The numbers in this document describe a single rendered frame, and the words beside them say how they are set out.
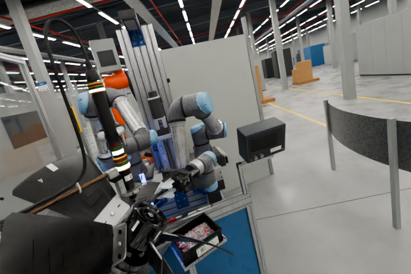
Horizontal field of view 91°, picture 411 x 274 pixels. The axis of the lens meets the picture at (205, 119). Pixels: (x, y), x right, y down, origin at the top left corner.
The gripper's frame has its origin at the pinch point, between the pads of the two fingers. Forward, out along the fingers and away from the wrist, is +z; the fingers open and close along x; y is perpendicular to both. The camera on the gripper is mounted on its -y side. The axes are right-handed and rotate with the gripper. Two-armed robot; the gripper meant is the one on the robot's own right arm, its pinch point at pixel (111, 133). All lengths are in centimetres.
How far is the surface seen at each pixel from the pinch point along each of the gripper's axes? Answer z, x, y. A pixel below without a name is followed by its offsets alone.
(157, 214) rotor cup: 7.4, -5.2, 27.6
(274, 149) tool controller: -21, -80, 40
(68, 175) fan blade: -5.5, 15.5, 9.3
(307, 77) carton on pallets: -737, -1025, 117
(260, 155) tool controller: -21, -69, 40
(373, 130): -24, -190, 65
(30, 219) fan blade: 24.7, 15.8, 7.1
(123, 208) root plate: 3.6, 3.3, 22.8
